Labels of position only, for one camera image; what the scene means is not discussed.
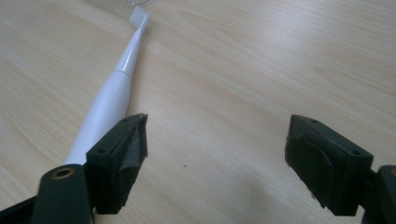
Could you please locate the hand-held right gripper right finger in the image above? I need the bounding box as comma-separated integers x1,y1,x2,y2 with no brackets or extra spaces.
284,114,375,217

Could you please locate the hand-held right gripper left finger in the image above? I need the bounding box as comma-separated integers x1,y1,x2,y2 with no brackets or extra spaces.
85,113,149,216

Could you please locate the white electric toothbrush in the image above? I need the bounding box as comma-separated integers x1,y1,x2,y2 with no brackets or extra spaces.
63,7,150,166

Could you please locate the clear glass cup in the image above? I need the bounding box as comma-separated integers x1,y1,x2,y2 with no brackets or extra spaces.
123,0,154,8

